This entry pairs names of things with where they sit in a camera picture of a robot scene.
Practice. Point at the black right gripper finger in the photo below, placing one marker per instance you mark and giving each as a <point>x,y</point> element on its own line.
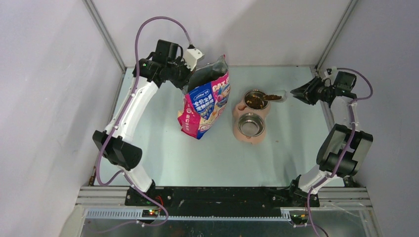
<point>306,88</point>
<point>310,99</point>

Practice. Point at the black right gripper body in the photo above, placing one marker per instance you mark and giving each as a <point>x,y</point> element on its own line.
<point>325,90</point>

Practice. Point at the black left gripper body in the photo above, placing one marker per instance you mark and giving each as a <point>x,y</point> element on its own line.
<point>178,73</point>

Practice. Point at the clear plastic scoop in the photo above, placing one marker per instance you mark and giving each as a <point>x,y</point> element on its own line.
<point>278,96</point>

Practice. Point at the pet food bag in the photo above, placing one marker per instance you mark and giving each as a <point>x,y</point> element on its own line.
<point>205,99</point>

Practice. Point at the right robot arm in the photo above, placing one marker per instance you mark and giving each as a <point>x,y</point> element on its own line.
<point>346,146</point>

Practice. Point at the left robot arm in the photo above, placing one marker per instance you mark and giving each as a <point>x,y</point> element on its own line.
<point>168,62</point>

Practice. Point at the brown kibble in bowls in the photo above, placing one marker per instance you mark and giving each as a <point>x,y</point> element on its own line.
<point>255,102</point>

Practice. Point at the far steel bowl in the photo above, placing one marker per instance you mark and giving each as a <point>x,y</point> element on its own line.
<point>256,92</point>

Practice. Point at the steel bowl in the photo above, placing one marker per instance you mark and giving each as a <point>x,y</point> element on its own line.
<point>256,92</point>
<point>251,124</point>

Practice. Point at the pink double bowl stand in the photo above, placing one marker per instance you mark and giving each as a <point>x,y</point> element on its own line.
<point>240,109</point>

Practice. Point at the near steel bowl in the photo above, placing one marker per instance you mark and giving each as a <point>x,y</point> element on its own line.
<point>251,124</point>

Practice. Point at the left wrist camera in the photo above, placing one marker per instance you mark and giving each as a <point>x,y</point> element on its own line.
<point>192,56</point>

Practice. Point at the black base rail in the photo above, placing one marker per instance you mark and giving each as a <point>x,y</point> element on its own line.
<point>230,201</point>

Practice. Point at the aluminium frame front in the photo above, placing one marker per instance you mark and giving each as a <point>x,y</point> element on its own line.
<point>126,203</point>

